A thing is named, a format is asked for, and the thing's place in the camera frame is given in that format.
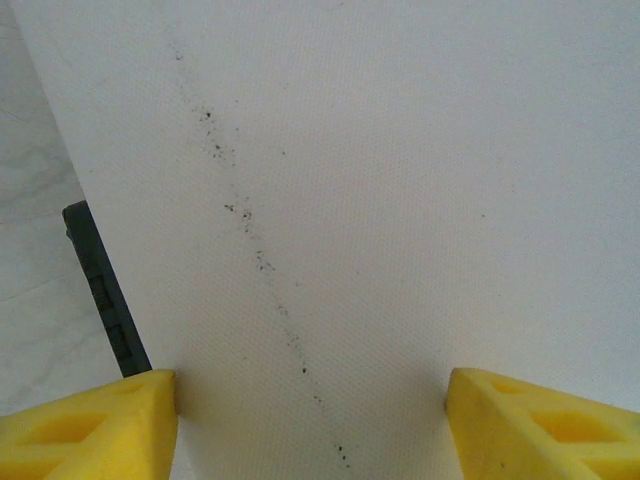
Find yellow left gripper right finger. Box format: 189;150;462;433
444;367;640;480

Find white hard-shell suitcase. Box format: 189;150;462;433
9;0;640;480

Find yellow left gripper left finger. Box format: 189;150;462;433
0;368;179;480

